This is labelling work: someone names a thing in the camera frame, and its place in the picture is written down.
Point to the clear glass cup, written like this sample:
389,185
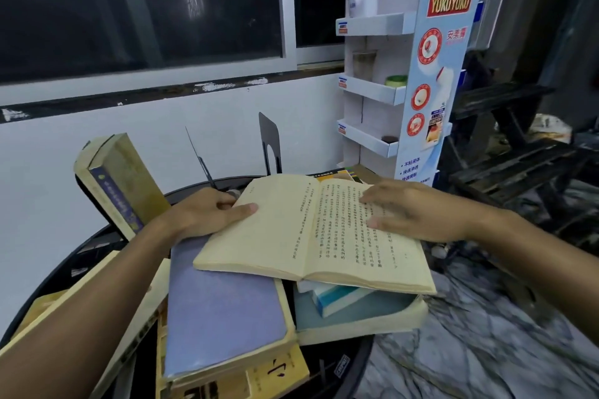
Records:
364,66

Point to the row of books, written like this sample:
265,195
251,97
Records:
270,132

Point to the yellow book with blue spine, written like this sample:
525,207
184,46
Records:
140,179

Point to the small white bottle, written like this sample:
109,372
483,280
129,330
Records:
440,252

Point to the cream-paged book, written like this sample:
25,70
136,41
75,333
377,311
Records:
281,235

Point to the grey cover book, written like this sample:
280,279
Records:
93,153

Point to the dark wooden bench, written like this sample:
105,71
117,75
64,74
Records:
515,165

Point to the lavender Hanyu Pinyin dictionary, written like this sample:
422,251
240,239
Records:
220,310

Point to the aluminium frame window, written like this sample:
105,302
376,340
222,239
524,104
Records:
140,1

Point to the yellow book with black characters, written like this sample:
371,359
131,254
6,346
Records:
276,375

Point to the cream book with barcode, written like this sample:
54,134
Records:
149,291

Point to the Understanding Business textbook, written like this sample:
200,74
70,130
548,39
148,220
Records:
337,298

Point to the round black table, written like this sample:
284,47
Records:
337,353

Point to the person's left hand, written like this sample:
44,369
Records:
201,216

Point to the white cardboard display stand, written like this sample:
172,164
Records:
421,85

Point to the large grey-teal book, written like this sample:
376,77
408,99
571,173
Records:
374,314

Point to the person's right forearm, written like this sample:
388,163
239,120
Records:
552,263

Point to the orange illustrated cover book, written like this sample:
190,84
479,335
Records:
339,175

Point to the green tape roll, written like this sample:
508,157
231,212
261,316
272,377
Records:
396,80

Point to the person's left forearm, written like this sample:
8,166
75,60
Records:
84,319

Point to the white plastic bag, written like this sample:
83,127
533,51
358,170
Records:
552,127

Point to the small dark brown lid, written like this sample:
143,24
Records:
389,138

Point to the person's right hand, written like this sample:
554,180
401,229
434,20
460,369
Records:
435,216

